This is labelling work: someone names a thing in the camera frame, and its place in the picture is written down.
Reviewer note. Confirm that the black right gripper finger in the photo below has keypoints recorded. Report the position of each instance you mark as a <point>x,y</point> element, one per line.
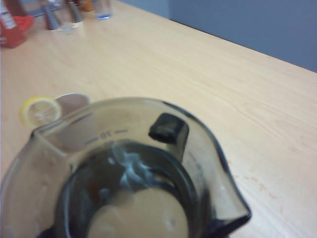
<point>169,129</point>

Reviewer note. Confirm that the grey translucent measuring cup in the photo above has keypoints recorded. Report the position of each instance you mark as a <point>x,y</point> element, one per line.
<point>218,173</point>

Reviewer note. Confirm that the small clear cup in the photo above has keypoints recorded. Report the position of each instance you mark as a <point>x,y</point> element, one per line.
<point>74,101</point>

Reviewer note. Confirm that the yellow lemon slice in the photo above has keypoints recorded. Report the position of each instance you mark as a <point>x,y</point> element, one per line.
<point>40,111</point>

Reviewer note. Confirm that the clear glass with blue base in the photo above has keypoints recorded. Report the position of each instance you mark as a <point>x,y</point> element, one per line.
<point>104,12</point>

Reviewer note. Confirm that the small clear glass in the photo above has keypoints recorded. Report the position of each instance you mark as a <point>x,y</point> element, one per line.
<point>68,27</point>

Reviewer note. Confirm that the orange bottle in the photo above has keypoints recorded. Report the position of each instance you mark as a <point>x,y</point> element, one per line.
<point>86,5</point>

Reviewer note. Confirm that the red carton box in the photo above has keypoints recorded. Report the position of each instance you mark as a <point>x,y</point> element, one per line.
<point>12,32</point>

